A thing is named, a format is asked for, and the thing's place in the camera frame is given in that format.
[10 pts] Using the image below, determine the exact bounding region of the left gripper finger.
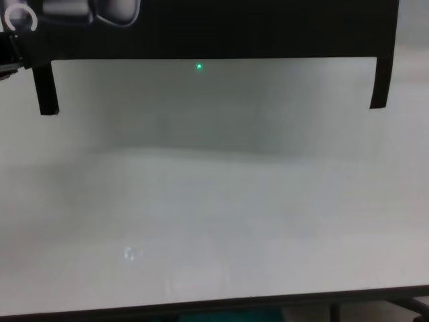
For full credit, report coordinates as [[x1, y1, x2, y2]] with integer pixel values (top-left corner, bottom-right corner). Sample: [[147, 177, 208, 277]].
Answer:
[[0, 65, 26, 82], [0, 32, 34, 70]]

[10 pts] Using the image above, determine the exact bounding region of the black robot print poster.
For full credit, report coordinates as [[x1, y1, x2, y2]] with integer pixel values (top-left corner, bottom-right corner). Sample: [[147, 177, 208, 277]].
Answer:
[[0, 0, 400, 70]]

